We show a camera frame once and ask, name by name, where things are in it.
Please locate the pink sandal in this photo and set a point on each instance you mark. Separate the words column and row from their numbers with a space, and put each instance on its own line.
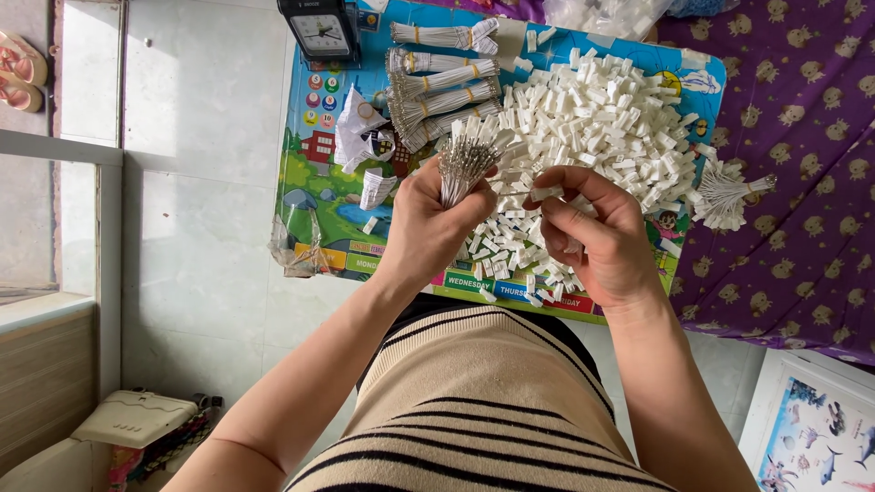
column 24, row 60
column 19, row 94

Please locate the colourful children's table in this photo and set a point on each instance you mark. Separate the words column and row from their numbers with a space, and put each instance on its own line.
column 321, row 205

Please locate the clear plastic wrapper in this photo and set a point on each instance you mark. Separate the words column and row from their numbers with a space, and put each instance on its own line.
column 295, row 242

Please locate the blue cloth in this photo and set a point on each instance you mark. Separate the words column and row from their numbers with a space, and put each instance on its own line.
column 701, row 7

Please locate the person's left hand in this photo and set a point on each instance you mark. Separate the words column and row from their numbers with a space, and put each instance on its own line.
column 420, row 225

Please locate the beige black striped sweater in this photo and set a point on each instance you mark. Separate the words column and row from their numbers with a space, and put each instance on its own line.
column 478, row 410

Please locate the clear bag of connectors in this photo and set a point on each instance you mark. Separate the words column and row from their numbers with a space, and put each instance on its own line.
column 605, row 15

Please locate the person's right hand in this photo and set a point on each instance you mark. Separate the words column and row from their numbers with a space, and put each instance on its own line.
column 608, row 253

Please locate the aluminium door frame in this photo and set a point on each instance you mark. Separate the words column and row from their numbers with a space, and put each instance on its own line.
column 109, row 225

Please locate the sea animal poster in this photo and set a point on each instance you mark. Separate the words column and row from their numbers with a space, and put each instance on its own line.
column 813, row 437

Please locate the pile of white connector housings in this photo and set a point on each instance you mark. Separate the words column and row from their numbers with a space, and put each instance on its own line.
column 601, row 123

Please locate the white plastic connector housing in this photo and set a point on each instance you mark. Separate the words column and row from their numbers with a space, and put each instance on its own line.
column 547, row 193

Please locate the purple patterned bedsheet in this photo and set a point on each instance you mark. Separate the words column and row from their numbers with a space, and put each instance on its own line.
column 786, row 205

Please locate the folded white paper label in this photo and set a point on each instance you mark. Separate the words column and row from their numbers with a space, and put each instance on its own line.
column 376, row 188

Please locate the wooden cabinet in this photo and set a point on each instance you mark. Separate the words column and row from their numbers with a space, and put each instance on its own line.
column 44, row 382

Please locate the beige plastic appliance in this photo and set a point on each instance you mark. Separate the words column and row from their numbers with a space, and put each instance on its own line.
column 102, row 430

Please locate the black alarm clock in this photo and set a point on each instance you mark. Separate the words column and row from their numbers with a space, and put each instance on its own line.
column 320, row 31

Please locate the crumpled white paper label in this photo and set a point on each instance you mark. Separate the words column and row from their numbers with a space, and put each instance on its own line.
column 359, row 133

